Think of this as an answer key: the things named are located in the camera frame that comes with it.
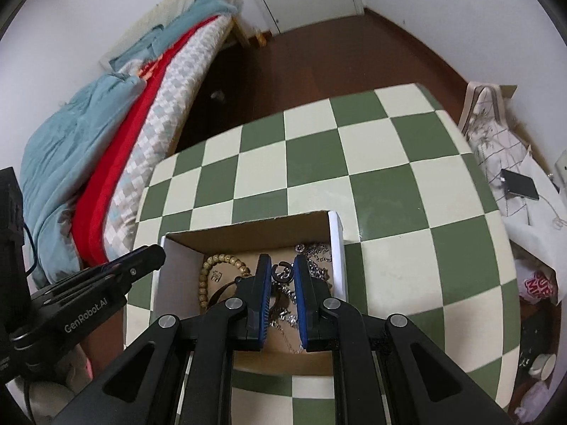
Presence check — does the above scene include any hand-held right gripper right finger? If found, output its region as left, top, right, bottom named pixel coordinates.
left=293, top=255, right=523, bottom=425

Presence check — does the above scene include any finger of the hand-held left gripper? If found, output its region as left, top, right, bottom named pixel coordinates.
left=74, top=244, right=167, bottom=285
left=30, top=256, right=166, bottom=311

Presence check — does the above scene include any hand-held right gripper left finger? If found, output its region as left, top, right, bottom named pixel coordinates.
left=49, top=254, right=272, bottom=425

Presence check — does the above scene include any thin silver disc bracelet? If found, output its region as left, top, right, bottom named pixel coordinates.
left=270, top=282, right=301, bottom=320

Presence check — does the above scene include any small dark ring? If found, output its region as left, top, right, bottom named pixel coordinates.
left=271, top=261, right=294, bottom=283

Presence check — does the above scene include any thick silver chain bracelet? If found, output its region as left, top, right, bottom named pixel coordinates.
left=294, top=243, right=334, bottom=294

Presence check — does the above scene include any cardboard box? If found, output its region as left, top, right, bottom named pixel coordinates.
left=153, top=211, right=349, bottom=378

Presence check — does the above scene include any black smart band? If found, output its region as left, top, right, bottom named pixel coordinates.
left=207, top=277, right=242, bottom=313

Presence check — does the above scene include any wooden bead bracelet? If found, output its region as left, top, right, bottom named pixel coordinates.
left=197, top=253, right=253, bottom=313

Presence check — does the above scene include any red blanket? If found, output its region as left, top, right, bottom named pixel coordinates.
left=71, top=15, right=221, bottom=267

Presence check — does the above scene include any bed with blue blanket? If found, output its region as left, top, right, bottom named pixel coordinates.
left=19, top=0, right=240, bottom=285

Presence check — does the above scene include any grey checkered bed sheet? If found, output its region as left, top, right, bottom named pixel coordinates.
left=103, top=15, right=234, bottom=263

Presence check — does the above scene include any green checkered table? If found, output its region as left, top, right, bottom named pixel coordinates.
left=124, top=82, right=520, bottom=425

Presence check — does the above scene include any white plastic bag red print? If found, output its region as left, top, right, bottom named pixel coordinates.
left=513, top=260, right=561, bottom=307

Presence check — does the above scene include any white patterned tote bag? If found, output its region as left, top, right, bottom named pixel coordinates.
left=458, top=81, right=533, bottom=214

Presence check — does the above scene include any black smartphone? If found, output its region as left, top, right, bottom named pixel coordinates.
left=500, top=169, right=540, bottom=201

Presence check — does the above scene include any white round cup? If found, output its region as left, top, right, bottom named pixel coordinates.
left=529, top=353, right=558, bottom=378

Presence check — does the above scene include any wooden bed frame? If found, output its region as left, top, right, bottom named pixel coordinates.
left=230, top=13, right=272, bottom=49

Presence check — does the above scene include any white charging cable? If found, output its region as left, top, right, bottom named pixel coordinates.
left=537, top=185, right=567, bottom=232

